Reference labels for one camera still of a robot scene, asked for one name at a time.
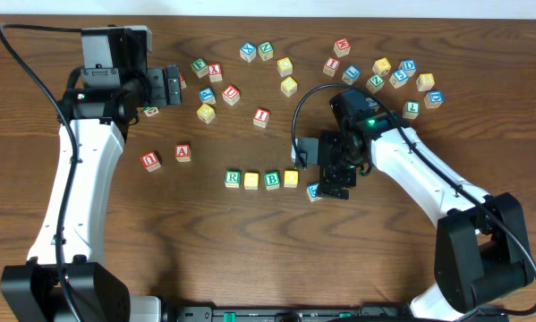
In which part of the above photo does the blue T block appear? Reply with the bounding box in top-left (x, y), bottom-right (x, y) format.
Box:
top-left (306, 182), bottom-right (320, 202)

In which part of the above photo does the yellow o block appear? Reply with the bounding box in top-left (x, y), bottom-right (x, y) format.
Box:
top-left (243, 172), bottom-right (259, 191)
top-left (284, 170), bottom-right (299, 188)

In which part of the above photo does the green B block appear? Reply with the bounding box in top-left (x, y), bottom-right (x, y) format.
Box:
top-left (264, 171), bottom-right (281, 191)

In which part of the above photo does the yellow O block front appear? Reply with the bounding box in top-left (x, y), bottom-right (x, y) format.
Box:
top-left (243, 172), bottom-right (259, 191)

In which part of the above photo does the green R block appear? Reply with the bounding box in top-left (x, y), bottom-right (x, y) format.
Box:
top-left (225, 170), bottom-right (241, 189)

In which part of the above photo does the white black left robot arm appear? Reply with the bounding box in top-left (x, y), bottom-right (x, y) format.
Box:
top-left (0, 65), bottom-right (182, 321)

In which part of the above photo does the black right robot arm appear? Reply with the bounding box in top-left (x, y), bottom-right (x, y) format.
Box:
top-left (318, 89), bottom-right (536, 321)

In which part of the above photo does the red G block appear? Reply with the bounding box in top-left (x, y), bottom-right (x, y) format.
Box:
top-left (179, 72), bottom-right (187, 89)

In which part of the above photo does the green J block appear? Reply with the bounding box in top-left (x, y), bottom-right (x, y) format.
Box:
top-left (143, 107), bottom-right (159, 117)

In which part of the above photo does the green F block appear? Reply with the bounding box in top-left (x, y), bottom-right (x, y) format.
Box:
top-left (191, 57), bottom-right (208, 78)

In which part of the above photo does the blue P block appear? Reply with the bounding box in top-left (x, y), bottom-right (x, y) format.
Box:
top-left (199, 87), bottom-right (216, 105)

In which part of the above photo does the yellow block by P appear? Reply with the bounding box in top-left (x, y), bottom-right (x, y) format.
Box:
top-left (197, 103), bottom-right (216, 124)

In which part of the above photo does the red Y block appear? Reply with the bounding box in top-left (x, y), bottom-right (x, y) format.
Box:
top-left (208, 63), bottom-right (223, 82)

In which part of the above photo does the blue 2 block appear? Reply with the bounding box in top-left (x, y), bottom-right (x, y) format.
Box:
top-left (368, 98), bottom-right (379, 109)

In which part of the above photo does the red A block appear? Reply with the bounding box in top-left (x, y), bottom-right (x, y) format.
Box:
top-left (174, 144), bottom-right (191, 162)

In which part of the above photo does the red U block middle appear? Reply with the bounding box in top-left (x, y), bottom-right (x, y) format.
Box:
top-left (222, 85), bottom-right (241, 106)

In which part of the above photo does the red u block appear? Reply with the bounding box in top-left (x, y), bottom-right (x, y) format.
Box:
top-left (141, 151), bottom-right (161, 172)
top-left (222, 85), bottom-right (241, 106)

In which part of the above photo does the red U block near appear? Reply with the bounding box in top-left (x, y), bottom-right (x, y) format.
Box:
top-left (141, 151), bottom-right (161, 172)

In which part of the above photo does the green Z block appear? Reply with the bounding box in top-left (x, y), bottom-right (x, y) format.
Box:
top-left (366, 74), bottom-right (385, 94)

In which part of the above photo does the blue L block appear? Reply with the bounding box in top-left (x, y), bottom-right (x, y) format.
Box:
top-left (342, 64), bottom-right (361, 85)

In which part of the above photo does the green 7 block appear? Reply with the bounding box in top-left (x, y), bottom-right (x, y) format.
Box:
top-left (403, 100), bottom-right (421, 120)

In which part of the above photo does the yellow block lower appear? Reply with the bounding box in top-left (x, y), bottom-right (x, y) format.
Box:
top-left (280, 76), bottom-right (298, 97)

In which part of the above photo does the red I block left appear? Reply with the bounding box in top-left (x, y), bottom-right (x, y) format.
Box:
top-left (252, 108), bottom-right (270, 128)

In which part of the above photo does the red i block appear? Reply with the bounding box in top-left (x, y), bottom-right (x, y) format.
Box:
top-left (323, 57), bottom-right (340, 77)
top-left (252, 108), bottom-right (270, 128)

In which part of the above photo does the red I block right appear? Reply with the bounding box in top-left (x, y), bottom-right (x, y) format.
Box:
top-left (323, 57), bottom-right (340, 77)

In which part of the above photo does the blue X block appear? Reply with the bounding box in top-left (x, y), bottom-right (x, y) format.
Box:
top-left (239, 41), bottom-right (257, 63)

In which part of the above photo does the blue 5 block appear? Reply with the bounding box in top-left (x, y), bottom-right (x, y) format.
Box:
top-left (389, 69), bottom-right (409, 89)

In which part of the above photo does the yellow block soccer side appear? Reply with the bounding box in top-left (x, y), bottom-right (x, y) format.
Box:
top-left (372, 57), bottom-right (391, 77)

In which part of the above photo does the yellow block upper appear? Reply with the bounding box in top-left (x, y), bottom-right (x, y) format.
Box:
top-left (277, 57), bottom-right (294, 77)

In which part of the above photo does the red block top right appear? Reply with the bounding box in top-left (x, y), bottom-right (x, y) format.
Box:
top-left (334, 38), bottom-right (352, 57)

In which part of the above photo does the blue D block right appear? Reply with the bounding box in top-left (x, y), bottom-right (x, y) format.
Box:
top-left (424, 90), bottom-right (444, 109)

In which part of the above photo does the blue d block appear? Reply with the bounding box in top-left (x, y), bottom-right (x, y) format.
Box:
top-left (398, 59), bottom-right (417, 77)
top-left (424, 90), bottom-right (444, 109)

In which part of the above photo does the yellow 8 block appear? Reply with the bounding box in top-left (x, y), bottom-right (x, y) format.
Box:
top-left (416, 73), bottom-right (435, 92)

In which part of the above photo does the blue D block upper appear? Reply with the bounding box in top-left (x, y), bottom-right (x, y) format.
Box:
top-left (398, 59), bottom-right (417, 77)

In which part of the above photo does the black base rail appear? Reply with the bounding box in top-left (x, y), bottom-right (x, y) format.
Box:
top-left (160, 305), bottom-right (434, 322)

